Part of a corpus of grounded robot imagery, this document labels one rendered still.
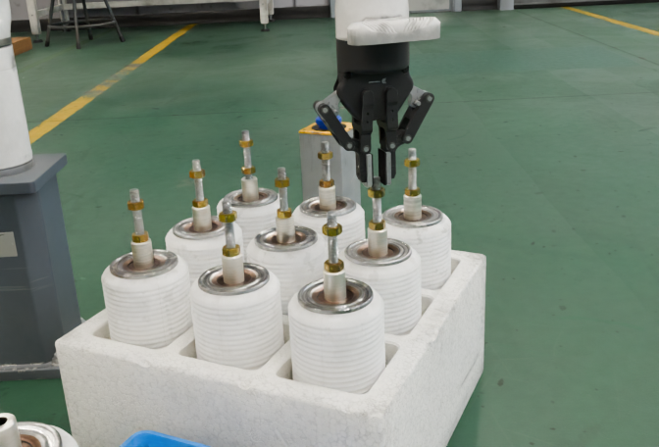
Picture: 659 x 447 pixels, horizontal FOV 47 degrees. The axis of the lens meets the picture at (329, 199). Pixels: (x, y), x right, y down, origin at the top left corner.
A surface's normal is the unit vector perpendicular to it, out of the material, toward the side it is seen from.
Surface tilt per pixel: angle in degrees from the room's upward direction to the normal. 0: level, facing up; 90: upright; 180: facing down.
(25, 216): 90
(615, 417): 0
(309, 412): 90
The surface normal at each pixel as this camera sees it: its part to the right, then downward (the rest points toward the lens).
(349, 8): -0.59, 0.18
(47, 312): 0.72, 0.20
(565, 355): -0.04, -0.94
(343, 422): -0.42, 0.32
